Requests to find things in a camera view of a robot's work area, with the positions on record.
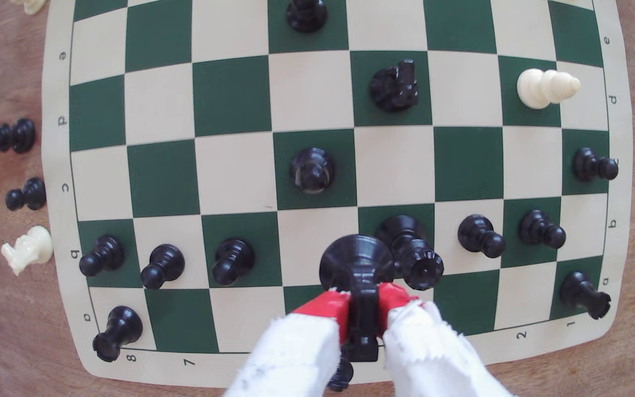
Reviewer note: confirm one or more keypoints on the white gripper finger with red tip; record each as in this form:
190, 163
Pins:
295, 358
430, 358

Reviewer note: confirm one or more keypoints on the black chess king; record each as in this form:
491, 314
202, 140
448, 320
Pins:
357, 264

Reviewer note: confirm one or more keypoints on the black chess queen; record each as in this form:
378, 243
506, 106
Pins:
411, 248

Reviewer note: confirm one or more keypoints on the black chess pawn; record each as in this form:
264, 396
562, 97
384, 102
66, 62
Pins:
541, 229
233, 260
593, 165
478, 234
312, 170
30, 194
163, 264
103, 254

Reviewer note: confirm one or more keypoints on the black chess rook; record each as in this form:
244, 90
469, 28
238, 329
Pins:
582, 292
119, 331

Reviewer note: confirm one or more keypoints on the green and cream chess mat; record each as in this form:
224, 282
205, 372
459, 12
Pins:
229, 171

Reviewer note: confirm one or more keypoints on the black chess knight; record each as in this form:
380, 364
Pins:
394, 87

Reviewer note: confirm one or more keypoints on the white chess knight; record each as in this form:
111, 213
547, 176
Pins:
30, 248

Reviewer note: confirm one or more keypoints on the white chess pawn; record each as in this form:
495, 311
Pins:
543, 88

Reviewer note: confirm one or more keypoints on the black chess piece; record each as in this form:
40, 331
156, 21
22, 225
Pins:
306, 14

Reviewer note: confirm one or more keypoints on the white chess piece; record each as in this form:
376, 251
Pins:
32, 4

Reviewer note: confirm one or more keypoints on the black pawn off-board upper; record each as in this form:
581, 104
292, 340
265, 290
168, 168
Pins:
11, 136

